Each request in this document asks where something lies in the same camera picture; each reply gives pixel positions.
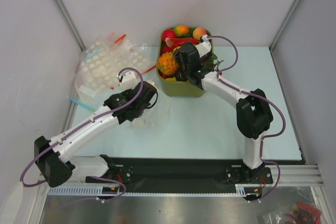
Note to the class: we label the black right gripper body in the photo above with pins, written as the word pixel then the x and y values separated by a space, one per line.
pixel 182 67

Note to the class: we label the orange toy mango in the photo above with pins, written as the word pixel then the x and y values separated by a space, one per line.
pixel 180 30

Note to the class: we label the clear dotted zip bag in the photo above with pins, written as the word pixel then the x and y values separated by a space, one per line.
pixel 151 117

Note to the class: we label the toy watermelon slice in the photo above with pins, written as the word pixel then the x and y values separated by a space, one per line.
pixel 171 41

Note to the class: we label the green plastic fruit bin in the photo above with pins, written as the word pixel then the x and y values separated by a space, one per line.
pixel 171 86

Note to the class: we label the red toy apple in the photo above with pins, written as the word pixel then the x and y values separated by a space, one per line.
pixel 168 33

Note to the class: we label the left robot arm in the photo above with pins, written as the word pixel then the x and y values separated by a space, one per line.
pixel 53 155

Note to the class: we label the pile of dotted zip bags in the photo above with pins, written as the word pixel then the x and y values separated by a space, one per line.
pixel 100 63

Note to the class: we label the dark purple toy plum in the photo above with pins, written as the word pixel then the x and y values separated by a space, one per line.
pixel 180 76

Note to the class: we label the red toy chili pepper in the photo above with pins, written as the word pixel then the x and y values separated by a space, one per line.
pixel 182 41

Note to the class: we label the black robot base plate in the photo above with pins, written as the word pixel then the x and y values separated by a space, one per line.
pixel 183 174

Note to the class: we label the toy peach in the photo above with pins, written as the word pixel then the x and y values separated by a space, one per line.
pixel 199 32

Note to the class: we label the white cable duct strip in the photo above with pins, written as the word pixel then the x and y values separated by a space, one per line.
pixel 109 191

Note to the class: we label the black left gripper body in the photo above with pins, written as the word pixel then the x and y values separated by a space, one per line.
pixel 140 110

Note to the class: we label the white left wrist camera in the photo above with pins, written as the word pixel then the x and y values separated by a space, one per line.
pixel 127 80

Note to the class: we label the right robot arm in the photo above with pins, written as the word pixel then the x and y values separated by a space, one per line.
pixel 253 114

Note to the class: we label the blue zip bag slider strip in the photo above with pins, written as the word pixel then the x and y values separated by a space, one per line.
pixel 82 104

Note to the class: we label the toy pineapple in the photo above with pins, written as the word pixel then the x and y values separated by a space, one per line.
pixel 167 65

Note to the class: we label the bag of red items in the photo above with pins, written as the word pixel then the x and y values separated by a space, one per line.
pixel 295 212

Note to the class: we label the toy lychee cluster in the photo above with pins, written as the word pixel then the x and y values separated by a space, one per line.
pixel 215 66

